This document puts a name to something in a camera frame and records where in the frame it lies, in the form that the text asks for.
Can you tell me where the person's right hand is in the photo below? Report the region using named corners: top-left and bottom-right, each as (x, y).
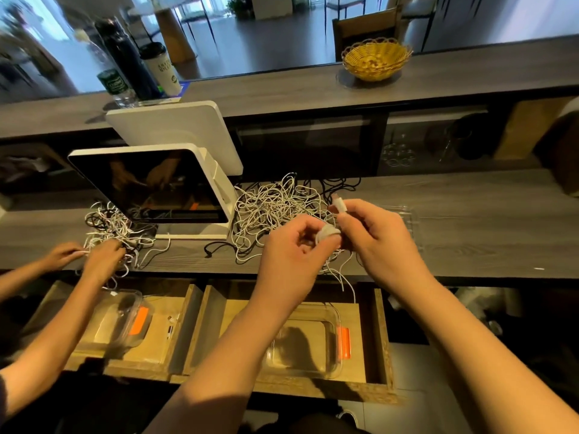
top-left (332, 198), bottom-right (432, 300)

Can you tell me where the person's left hand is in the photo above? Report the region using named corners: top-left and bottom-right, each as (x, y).
top-left (256, 213), bottom-right (344, 315)

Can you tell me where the clear container drawer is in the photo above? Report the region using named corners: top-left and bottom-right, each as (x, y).
top-left (262, 303), bottom-right (354, 378)
top-left (77, 289), bottom-right (155, 358)

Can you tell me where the person's right forearm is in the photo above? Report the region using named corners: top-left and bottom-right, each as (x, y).
top-left (389, 275), bottom-right (579, 434)

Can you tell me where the person's left forearm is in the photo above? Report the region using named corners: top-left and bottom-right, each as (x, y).
top-left (145, 298), bottom-right (313, 434)

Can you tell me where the another person's forearm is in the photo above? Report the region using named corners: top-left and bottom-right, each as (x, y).
top-left (0, 262), bottom-right (54, 304)
top-left (0, 280), bottom-right (105, 421)

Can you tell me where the wooden drawer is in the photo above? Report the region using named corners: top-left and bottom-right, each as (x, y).
top-left (183, 280), bottom-right (397, 403)
top-left (22, 277), bottom-right (204, 383)

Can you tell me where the white touchscreen monitor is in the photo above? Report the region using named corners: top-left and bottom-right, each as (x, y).
top-left (68, 144), bottom-right (238, 241)

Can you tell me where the grey wooden bar counter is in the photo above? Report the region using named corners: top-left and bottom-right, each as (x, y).
top-left (0, 36), bottom-right (579, 141)

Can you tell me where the white customer display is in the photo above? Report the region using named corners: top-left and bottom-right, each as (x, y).
top-left (106, 101), bottom-right (244, 177)

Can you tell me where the yellow woven basket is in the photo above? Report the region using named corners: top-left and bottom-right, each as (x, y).
top-left (341, 37), bottom-right (414, 84)

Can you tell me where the flat cardboard sheet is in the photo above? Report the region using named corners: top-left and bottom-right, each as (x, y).
top-left (496, 96), bottom-right (575, 163)

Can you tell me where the blue white notebook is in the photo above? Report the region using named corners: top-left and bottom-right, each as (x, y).
top-left (163, 81), bottom-right (192, 100)

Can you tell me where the brown wooden chair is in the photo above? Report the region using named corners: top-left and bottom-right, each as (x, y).
top-left (332, 6), bottom-right (402, 61)

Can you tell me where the white paper coffee cup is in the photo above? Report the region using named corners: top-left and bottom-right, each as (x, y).
top-left (138, 42), bottom-right (184, 98)

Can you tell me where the clear plastic water bottle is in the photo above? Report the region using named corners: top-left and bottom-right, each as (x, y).
top-left (77, 30), bottom-right (137, 107)

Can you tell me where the black thermos bottle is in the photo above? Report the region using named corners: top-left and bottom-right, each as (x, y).
top-left (95, 17), bottom-right (164, 100)

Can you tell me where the green potted plant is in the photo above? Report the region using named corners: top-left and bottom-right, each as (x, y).
top-left (226, 0), bottom-right (255, 19)

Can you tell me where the round wooden table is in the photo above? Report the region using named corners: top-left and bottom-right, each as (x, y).
top-left (127, 0), bottom-right (204, 64)

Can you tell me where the black metal chair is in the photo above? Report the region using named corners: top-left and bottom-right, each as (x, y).
top-left (176, 0), bottom-right (218, 42)

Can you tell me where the clear lid orange handle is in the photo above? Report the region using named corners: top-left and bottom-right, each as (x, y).
top-left (389, 205), bottom-right (423, 246)

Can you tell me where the bundle of black cables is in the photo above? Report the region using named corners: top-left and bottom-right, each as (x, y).
top-left (308, 176), bottom-right (363, 204)

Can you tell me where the black cable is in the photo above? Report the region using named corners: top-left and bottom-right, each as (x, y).
top-left (203, 239), bottom-right (238, 259)

